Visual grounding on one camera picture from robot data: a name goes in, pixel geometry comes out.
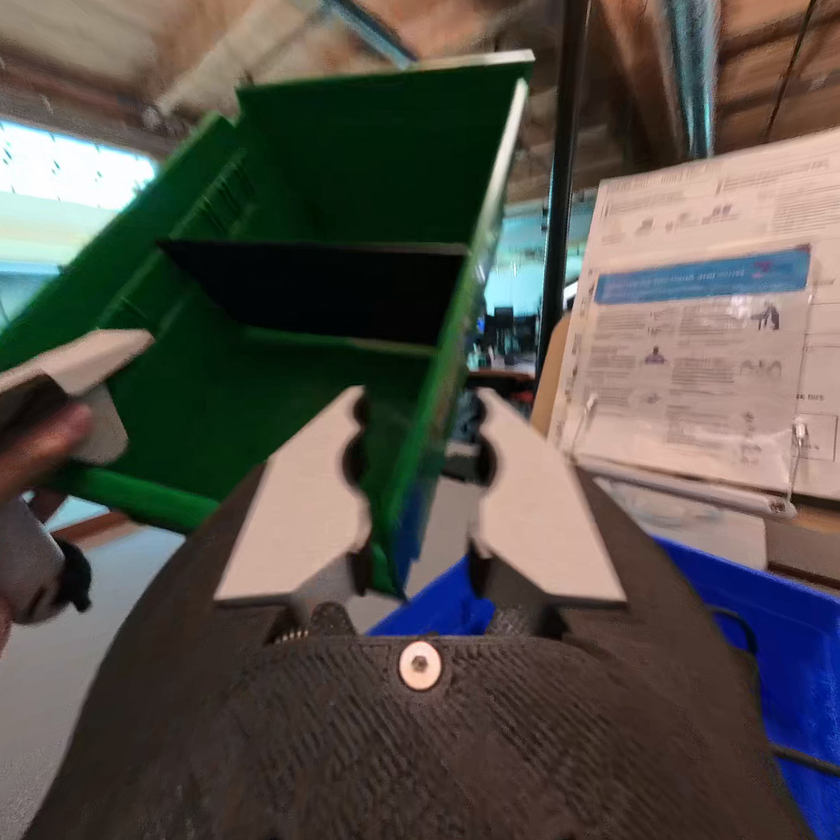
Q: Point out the wooden board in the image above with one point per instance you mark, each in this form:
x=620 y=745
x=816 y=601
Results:
x=550 y=374

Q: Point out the person's left hand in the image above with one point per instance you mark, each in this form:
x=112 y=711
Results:
x=36 y=449

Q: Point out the large blue plastic bin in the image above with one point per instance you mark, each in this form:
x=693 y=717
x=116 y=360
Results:
x=787 y=623

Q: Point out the instruction sheet in acrylic stand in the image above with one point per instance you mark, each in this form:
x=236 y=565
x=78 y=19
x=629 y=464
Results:
x=695 y=367

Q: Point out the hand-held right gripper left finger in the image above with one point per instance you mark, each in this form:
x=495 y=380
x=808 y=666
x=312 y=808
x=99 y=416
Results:
x=295 y=505

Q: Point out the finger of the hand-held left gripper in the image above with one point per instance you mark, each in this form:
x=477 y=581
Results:
x=92 y=358

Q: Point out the metal ventilation duct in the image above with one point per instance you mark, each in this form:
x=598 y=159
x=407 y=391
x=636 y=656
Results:
x=689 y=72

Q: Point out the green plastic bin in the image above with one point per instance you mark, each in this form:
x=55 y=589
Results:
x=315 y=170

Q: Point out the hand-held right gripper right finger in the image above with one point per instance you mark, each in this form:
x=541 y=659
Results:
x=548 y=518

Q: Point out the black metal pole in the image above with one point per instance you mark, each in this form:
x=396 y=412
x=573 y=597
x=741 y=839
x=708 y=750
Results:
x=564 y=164

